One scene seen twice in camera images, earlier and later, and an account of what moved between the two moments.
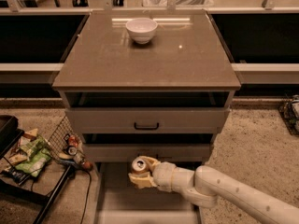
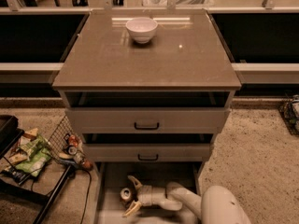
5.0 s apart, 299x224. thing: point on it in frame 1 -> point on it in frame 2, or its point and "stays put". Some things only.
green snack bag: x=37 y=153 stays put
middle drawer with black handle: x=128 y=152 stays put
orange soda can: x=138 y=165 -> x=125 y=194
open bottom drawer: x=121 y=201 stays put
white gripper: x=163 y=175 -> x=144 y=194
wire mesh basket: x=65 y=144 stays put
